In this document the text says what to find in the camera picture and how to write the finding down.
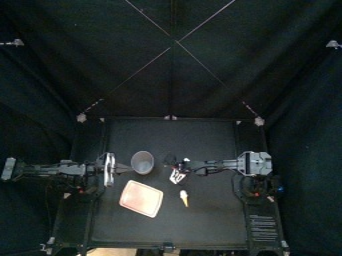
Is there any toy ice cream cone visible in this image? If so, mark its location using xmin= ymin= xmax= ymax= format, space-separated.
xmin=179 ymin=189 xmax=190 ymax=208

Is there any white text label sticker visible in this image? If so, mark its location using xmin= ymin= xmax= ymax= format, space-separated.
xmin=248 ymin=214 xmax=278 ymax=247

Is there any thin diagonal cord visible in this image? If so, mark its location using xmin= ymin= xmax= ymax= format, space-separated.
xmin=81 ymin=0 xmax=236 ymax=114
xmin=123 ymin=0 xmax=260 ymax=118

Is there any grey bowl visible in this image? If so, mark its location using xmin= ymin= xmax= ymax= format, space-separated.
xmin=130 ymin=150 xmax=156 ymax=176

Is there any pink rectangular tray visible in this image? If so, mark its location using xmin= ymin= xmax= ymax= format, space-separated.
xmin=117 ymin=179 xmax=164 ymax=219

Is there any black and white patterned card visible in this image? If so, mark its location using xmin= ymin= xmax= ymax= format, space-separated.
xmin=168 ymin=169 xmax=187 ymax=185

